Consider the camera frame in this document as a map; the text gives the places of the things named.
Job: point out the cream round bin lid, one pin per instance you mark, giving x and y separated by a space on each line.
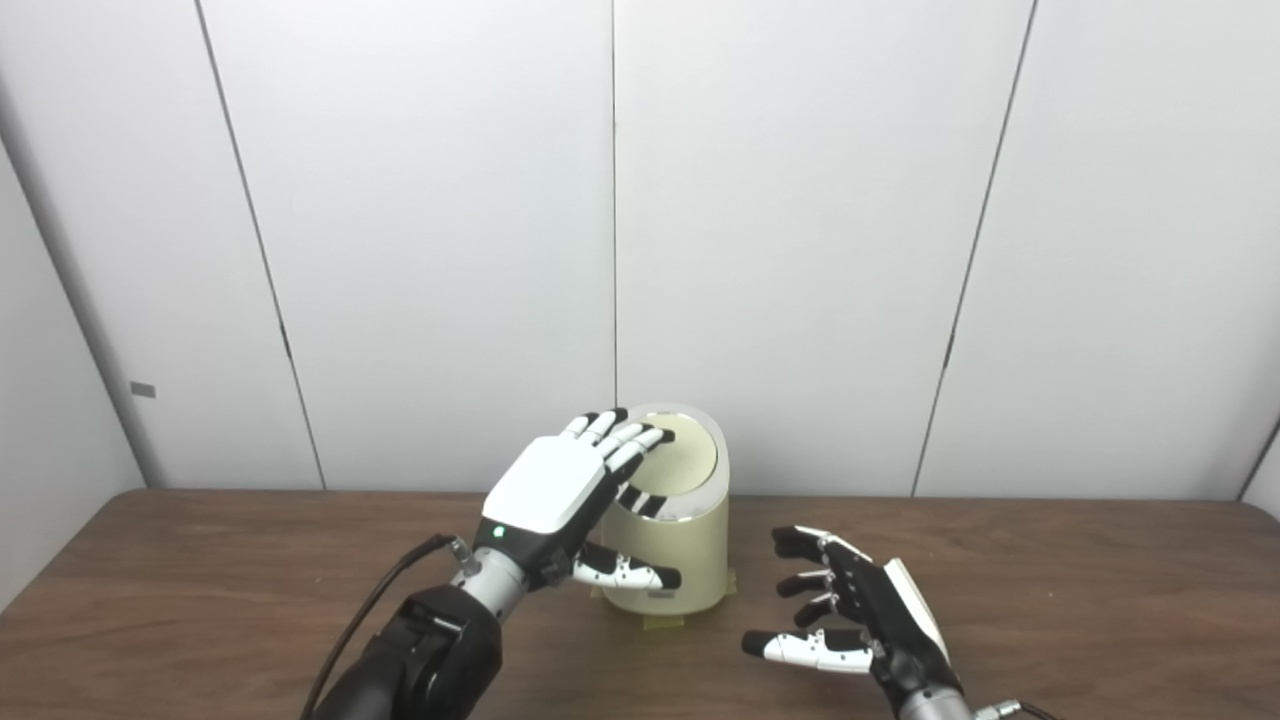
690 455

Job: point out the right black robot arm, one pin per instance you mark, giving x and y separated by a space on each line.
935 705

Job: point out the cream-colored round bin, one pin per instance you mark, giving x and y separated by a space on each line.
680 555

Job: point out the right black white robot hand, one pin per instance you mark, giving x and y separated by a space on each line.
890 615

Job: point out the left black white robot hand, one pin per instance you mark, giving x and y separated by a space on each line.
545 490

